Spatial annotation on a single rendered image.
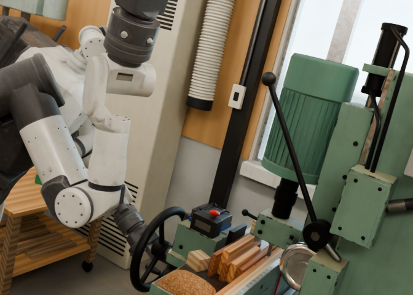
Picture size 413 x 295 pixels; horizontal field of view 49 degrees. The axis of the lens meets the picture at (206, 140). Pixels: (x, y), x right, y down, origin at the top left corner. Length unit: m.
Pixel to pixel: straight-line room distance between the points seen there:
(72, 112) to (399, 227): 0.78
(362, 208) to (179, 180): 2.04
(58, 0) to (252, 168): 1.55
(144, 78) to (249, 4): 1.88
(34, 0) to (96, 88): 2.29
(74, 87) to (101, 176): 0.29
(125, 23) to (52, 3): 2.24
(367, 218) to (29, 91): 0.73
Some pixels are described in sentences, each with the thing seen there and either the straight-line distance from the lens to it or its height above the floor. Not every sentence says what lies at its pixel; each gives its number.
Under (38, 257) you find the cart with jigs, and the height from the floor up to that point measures 0.18.
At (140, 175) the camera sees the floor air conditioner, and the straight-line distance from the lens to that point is 2.73.
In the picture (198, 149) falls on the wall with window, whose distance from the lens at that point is 2.83.
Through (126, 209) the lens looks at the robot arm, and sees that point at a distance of 1.63.
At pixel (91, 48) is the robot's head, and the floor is 1.40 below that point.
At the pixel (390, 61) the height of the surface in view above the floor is 1.54.
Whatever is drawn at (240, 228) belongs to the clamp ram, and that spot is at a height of 0.99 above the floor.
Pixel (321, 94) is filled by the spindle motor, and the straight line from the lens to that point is 1.13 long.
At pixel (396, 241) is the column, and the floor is 1.16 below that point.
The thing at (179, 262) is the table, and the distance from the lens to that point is 1.36.
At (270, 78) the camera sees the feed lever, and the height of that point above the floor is 1.43.
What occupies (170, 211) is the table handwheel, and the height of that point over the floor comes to 0.95.
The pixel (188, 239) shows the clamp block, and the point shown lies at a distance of 1.34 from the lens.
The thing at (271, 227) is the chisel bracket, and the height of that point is 1.04.
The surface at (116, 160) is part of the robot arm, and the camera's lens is 0.88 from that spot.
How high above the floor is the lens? 1.50
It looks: 13 degrees down
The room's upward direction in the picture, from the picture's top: 14 degrees clockwise
